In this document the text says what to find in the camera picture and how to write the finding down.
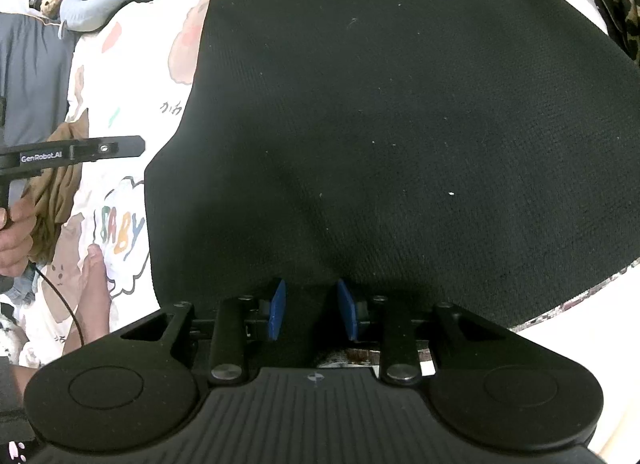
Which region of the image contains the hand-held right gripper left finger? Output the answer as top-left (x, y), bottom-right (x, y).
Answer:
top-left (121, 278), bottom-right (287, 386)

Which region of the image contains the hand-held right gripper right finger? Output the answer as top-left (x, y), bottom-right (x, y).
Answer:
top-left (337, 278), bottom-right (506, 386)

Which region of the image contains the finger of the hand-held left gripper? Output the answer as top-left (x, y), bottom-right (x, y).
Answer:
top-left (72, 135), bottom-right (147, 163)

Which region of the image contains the black bear-print hoodie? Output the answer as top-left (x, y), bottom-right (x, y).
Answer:
top-left (144, 0), bottom-right (640, 370)

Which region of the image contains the person's left hand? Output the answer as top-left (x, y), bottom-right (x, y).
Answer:
top-left (0, 189), bottom-right (40, 277)

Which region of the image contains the brown garment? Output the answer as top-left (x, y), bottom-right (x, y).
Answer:
top-left (24, 108), bottom-right (90, 265)

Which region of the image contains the cream bear-print blanket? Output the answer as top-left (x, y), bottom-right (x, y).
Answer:
top-left (0, 0), bottom-right (640, 460)

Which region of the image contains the black cable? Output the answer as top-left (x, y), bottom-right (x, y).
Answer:
top-left (34, 264), bottom-right (87, 345)

